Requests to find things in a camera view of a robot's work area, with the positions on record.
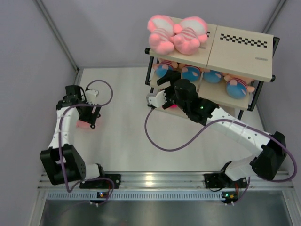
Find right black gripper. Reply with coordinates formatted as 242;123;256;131
157;70;189;114

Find orange-faced blue doll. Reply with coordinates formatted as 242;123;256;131
179;64;202;82

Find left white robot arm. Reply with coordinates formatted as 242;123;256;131
40;85;106;188

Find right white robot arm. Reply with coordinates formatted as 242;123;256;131
155;70;286;187

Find blue doll on middle shelf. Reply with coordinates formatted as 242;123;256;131
203;70;223;83

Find beige three-tier shelf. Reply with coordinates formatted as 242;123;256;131
145;24;280;117

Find right pink plush toy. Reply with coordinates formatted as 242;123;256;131
172;16;208;55

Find pink plush toy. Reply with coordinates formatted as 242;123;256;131
172;16;208;55
147;15;174;55

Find left pink plush toy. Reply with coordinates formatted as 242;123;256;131
147;15;174;55

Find blue striped doll right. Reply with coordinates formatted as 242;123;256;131
222;73;255;99

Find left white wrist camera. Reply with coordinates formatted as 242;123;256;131
85;89;99;105

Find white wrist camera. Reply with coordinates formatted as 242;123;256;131
85;89;99;105
146;90;167;108

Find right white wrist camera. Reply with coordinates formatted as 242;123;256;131
146;90;167;108

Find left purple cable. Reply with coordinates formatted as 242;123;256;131
60;80;113;193

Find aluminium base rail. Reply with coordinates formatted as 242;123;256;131
37;172;293;202

